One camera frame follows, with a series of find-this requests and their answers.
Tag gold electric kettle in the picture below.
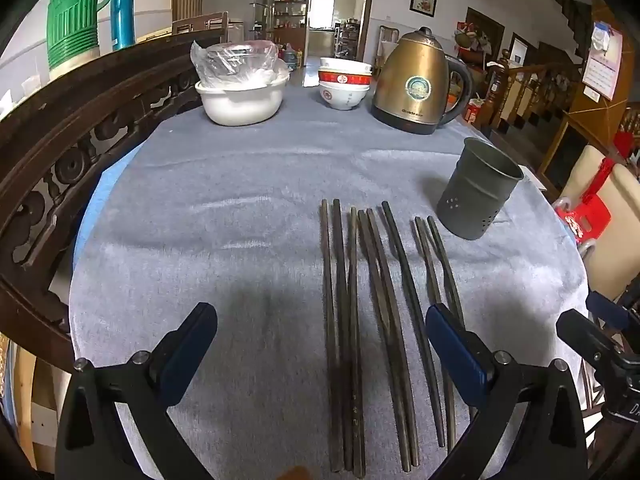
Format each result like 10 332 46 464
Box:
371 27 473 136

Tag clear plastic bag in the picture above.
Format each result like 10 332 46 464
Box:
190 40 288 90

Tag white plastic basin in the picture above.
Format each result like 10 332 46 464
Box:
195 72 290 127

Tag white red stacked bowls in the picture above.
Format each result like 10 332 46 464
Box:
318 58 372 110

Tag dark carved wooden bench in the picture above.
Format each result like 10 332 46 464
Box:
1 30 224 370

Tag grey metal utensil holder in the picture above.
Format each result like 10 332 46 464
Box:
436 136 524 240

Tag wooden chair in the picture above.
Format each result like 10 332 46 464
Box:
374 25 400 70

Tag framed wall picture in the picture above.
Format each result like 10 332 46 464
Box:
409 0 437 18

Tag red child chair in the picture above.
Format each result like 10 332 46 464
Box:
552 157 615 250

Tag green thermos jug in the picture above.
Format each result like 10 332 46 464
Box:
47 0 111 80

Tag blue thermos bottle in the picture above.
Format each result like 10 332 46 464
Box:
111 0 136 51

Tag wall calendar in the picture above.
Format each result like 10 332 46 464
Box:
582 21 624 101

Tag grey table cloth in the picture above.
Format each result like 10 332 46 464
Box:
70 86 588 479

